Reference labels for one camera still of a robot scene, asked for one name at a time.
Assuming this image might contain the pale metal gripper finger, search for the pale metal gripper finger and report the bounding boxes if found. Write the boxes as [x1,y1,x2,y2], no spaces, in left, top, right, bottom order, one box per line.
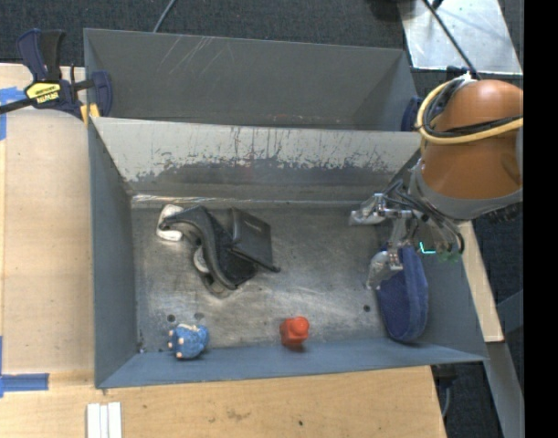
[365,249,391,291]
[387,243,405,272]

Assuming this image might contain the grey metal bin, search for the grey metal bin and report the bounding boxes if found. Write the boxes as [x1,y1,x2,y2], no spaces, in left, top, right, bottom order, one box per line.
[82,27,491,391]

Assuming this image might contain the red toy figure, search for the red toy figure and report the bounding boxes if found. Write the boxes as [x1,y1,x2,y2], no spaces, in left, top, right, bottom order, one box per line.
[279,316,311,349]

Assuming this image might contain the black plastic tool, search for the black plastic tool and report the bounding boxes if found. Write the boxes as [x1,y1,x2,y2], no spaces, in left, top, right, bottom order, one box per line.
[158,204,281,292]

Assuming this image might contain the blue toy animal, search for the blue toy animal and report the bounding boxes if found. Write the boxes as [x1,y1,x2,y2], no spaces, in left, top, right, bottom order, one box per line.
[167,322,211,360]

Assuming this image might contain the white curved object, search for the white curved object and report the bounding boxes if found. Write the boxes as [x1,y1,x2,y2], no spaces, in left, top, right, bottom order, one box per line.
[155,203,187,243]

